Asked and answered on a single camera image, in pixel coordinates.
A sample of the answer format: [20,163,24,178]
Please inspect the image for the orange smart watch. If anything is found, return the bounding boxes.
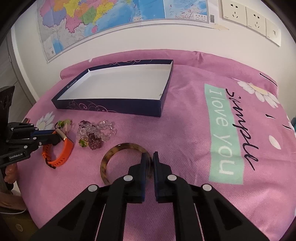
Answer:
[42,128,74,169]

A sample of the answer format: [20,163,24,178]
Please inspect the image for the green flower hair tie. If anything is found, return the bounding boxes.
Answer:
[54,119,73,130]

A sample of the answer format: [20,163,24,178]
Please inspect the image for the tortoiseshell bangle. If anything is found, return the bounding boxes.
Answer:
[100,143,154,186]

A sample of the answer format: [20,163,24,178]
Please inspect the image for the clear crystal bead bracelet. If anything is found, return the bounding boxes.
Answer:
[77,119,117,142]

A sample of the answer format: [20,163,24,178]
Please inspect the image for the person's left hand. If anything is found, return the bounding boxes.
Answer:
[4,163,18,191]

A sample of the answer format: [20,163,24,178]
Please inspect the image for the grey wardrobe door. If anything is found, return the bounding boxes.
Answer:
[0,32,36,122]

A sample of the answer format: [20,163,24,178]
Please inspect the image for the pink floral bedsheet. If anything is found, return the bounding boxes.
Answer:
[18,50,295,240]

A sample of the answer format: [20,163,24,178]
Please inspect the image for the navy blue shallow box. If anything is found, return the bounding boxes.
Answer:
[52,59,174,117]

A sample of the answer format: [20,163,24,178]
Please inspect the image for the colourful wall map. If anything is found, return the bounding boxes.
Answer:
[37,0,211,60]

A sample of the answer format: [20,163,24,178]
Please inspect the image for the white wall socket panel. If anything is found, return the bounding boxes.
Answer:
[221,0,281,47]

